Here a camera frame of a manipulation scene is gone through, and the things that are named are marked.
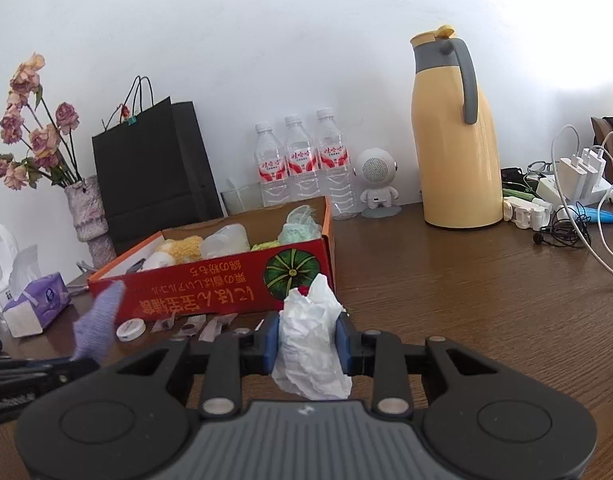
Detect white tape roll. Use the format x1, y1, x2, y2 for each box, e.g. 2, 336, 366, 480
116, 318, 146, 342

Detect purple cloth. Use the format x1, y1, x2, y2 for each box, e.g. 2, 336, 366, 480
70, 281, 126, 364

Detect white plug charger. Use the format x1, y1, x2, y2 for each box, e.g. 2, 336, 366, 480
556, 148, 611, 206

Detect white power strip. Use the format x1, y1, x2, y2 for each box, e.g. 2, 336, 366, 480
503, 196, 553, 232

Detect knitted purple vase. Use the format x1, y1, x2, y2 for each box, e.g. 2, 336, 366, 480
64, 176, 116, 269

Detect small wrapper packets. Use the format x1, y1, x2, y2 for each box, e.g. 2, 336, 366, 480
173, 313, 237, 342

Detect white charger cables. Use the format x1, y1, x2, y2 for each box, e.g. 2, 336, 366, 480
549, 122, 613, 283

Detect middle water bottle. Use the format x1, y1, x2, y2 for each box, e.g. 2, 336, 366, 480
285, 115, 321, 200

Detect translucent plastic bottle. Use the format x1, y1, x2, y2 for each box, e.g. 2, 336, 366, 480
200, 223, 251, 260

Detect glass cup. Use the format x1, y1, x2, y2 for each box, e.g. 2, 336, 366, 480
221, 179, 264, 216

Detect white tissue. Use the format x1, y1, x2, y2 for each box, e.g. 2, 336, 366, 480
272, 274, 353, 401

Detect water bottle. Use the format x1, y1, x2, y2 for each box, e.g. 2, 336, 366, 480
285, 115, 321, 200
316, 107, 356, 220
254, 122, 290, 207

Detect red cardboard box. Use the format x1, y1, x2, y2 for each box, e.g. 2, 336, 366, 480
88, 196, 335, 324

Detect white robot figurine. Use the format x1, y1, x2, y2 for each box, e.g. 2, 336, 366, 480
354, 148, 402, 219

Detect black paper bag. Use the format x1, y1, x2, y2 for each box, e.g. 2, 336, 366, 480
92, 76, 223, 255

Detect black earphones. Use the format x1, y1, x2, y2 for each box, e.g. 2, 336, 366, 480
533, 214, 591, 249

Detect yellow plush toy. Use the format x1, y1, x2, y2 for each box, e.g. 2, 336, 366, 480
154, 235, 203, 266

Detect green plastic bag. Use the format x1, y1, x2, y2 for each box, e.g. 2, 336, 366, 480
277, 205, 321, 245

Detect left water bottle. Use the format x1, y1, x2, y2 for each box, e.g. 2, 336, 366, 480
254, 122, 290, 207

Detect right water bottle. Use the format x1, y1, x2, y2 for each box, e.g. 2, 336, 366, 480
316, 107, 356, 220

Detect purple tissue pack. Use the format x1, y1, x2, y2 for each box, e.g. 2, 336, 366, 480
3, 245, 70, 338

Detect eyeglasses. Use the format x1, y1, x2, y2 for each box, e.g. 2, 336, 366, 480
527, 160, 553, 176

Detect yellow thermos jug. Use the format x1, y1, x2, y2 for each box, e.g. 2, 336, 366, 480
410, 25, 503, 230

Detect dried pink flowers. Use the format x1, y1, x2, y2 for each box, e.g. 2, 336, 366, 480
0, 53, 83, 191

